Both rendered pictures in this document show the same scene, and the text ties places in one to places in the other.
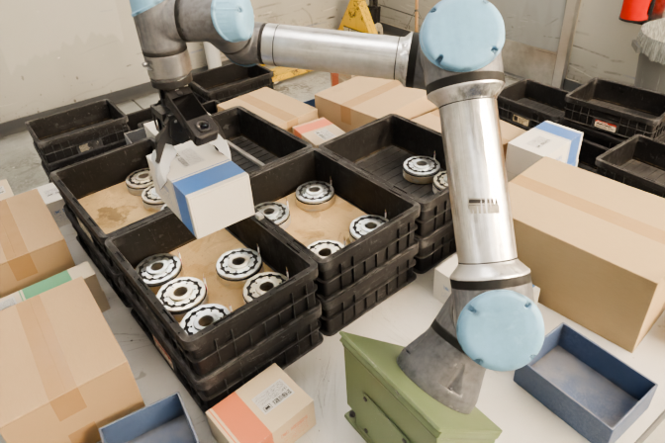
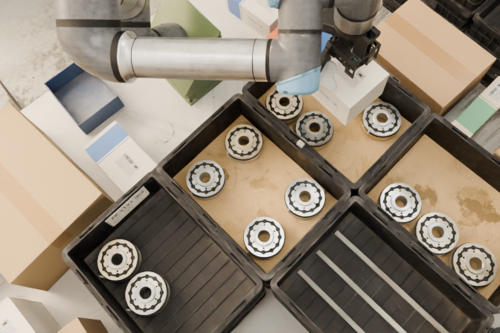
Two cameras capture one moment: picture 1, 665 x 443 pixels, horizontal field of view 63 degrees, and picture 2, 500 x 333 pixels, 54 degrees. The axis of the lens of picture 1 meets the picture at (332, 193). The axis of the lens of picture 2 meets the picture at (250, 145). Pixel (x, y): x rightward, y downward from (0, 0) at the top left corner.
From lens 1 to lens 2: 1.51 m
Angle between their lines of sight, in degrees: 78
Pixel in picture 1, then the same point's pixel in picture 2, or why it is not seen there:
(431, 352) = (167, 31)
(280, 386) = not seen: hidden behind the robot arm
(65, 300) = (438, 82)
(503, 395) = (133, 95)
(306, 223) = (268, 199)
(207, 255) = (350, 152)
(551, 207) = (42, 188)
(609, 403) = (74, 93)
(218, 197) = not seen: hidden behind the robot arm
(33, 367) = (421, 30)
